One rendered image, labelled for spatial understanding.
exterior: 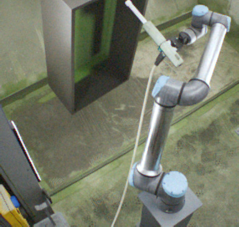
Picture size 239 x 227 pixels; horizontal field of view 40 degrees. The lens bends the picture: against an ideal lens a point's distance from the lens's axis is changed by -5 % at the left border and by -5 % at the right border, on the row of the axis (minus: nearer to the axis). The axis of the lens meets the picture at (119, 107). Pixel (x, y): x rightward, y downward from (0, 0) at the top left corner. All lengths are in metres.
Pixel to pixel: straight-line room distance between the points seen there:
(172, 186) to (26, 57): 2.08
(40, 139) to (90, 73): 0.77
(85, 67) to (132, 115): 0.65
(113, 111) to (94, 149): 0.46
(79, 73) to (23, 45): 0.74
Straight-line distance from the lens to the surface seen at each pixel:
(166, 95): 1.66
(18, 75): 3.46
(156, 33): 1.92
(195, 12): 2.03
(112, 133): 3.16
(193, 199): 2.24
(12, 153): 1.93
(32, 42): 3.46
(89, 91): 2.90
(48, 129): 3.27
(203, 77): 1.72
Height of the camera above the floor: 2.68
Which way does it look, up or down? 52 degrees down
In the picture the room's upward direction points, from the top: 2 degrees counter-clockwise
